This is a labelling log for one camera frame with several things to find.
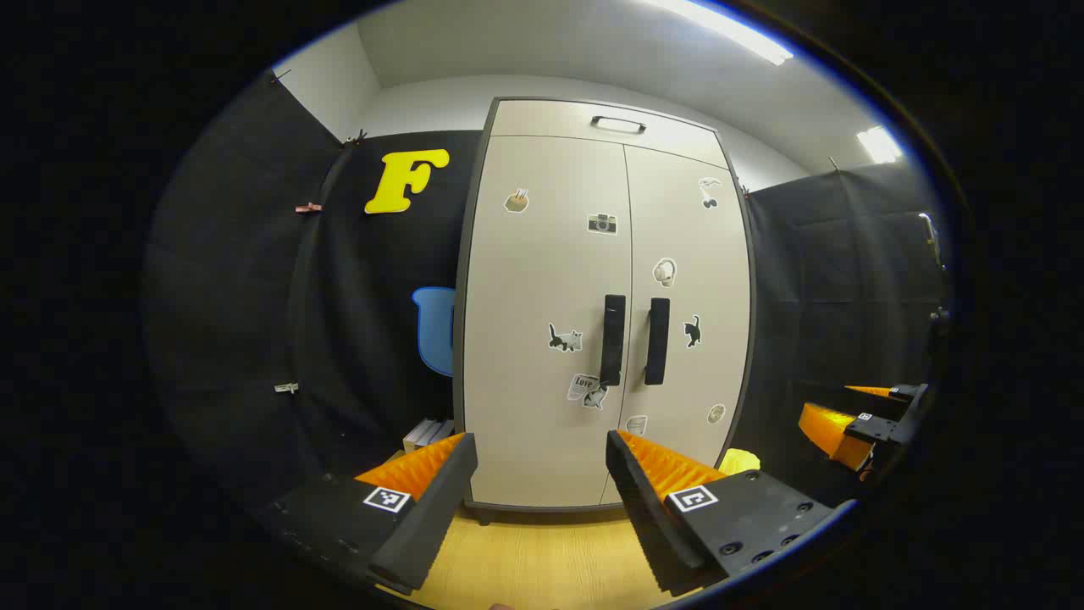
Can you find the short ceiling light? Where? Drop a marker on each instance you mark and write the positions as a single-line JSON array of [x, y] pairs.
[[879, 144]]

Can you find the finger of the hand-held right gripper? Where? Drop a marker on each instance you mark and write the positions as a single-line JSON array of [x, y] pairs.
[[834, 432], [906, 392]]

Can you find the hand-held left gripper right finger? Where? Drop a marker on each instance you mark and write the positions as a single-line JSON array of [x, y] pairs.
[[648, 525]]

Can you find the yellow cloth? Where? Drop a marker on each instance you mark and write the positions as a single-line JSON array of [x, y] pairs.
[[738, 462]]

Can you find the black clip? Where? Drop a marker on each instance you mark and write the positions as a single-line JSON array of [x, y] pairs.
[[279, 76], [359, 136]]

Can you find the beige double-door shoe cabinet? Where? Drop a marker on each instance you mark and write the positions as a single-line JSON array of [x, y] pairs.
[[461, 339]]

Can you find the beige cabinet top drawer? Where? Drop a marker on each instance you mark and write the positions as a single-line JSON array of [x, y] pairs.
[[542, 119]]

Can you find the dark cabinet foot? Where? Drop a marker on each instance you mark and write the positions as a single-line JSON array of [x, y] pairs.
[[484, 517]]

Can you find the beige cabinet door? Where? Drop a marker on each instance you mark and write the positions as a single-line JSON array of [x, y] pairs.
[[525, 296], [703, 254]]

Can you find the black backdrop cloth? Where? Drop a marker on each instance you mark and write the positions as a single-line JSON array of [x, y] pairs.
[[237, 296], [830, 296]]

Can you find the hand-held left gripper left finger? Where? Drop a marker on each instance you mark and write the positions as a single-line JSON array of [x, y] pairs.
[[432, 508]]

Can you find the red clip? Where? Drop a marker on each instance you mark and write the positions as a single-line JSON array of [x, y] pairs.
[[307, 207]]

